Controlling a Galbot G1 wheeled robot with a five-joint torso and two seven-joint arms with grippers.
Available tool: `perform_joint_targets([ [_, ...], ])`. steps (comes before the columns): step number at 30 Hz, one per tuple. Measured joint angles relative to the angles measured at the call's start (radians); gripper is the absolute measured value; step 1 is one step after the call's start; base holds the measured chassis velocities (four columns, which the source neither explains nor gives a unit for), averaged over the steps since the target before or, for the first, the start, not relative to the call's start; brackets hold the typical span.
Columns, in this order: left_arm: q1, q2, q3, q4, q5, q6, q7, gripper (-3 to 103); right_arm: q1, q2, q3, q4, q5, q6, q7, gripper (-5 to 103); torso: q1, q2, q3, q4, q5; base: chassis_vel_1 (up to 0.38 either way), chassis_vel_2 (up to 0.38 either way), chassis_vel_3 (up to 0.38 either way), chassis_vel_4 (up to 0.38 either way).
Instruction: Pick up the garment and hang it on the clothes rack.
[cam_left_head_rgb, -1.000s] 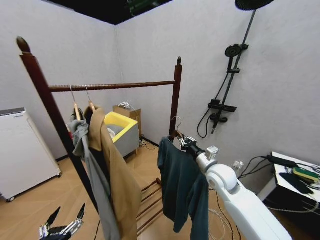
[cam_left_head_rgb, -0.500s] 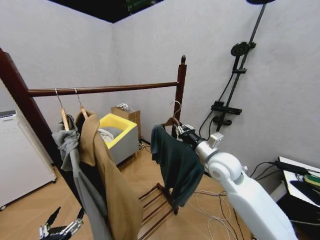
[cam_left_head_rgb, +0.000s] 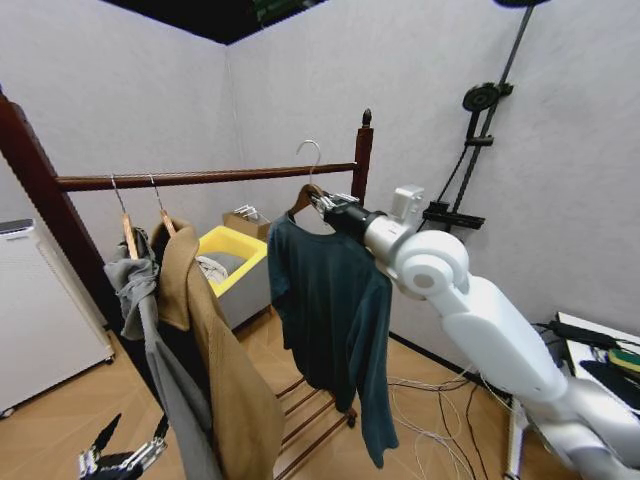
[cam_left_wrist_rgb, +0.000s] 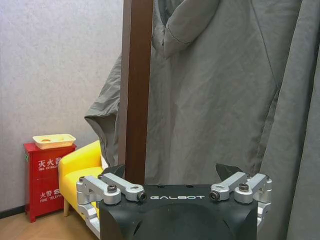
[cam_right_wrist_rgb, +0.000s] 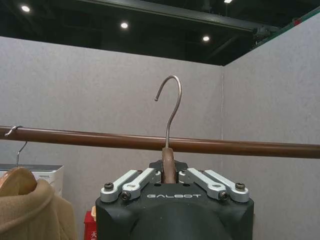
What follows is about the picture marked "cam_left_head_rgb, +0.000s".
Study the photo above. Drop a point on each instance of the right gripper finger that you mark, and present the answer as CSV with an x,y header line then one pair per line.
x,y
331,199
322,209

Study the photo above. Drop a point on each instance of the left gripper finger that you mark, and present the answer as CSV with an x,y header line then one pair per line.
x,y
102,441
156,440

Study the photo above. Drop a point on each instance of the wooden hanger with silver hook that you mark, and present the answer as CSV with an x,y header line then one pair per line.
x,y
168,223
129,235
303,194

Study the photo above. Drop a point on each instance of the dark teal long-sleeve shirt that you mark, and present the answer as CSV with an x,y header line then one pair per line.
x,y
325,300

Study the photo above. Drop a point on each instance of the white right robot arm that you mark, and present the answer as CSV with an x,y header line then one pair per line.
x,y
500,340

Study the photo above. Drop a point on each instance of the grey folded garment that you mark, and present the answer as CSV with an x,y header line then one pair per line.
x,y
231,262

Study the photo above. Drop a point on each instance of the pale crumpled garment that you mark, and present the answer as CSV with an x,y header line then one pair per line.
x,y
210,272

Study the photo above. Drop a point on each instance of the brown cardboard box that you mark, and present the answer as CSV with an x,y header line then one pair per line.
x,y
250,227

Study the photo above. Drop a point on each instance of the white papers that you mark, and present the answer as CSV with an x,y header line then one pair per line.
x,y
247,211

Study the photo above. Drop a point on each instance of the brown coat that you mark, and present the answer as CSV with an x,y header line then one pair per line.
x,y
235,380

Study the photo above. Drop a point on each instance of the black shower valve shelf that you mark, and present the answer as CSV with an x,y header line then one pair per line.
x,y
457,216

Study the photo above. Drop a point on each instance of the yellow rimmed grey laundry bin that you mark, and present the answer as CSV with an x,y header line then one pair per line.
x,y
247,295

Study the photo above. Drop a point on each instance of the dark wooden clothes rack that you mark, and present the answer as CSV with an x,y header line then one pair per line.
x,y
200,176

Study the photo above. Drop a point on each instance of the white appliance cabinet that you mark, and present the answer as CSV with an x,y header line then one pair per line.
x,y
40,320

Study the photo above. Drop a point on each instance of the black hand shower head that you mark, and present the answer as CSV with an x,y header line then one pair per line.
x,y
480,98

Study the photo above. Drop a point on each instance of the black overhead shower head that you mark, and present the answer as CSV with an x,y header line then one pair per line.
x,y
520,2

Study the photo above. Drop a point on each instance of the black cloth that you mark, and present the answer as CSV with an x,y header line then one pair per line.
x,y
610,382

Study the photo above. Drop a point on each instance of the yellow green sponge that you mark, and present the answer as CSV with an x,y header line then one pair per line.
x,y
625,360

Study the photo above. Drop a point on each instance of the black shower rail pipe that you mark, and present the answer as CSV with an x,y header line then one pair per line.
x,y
515,47

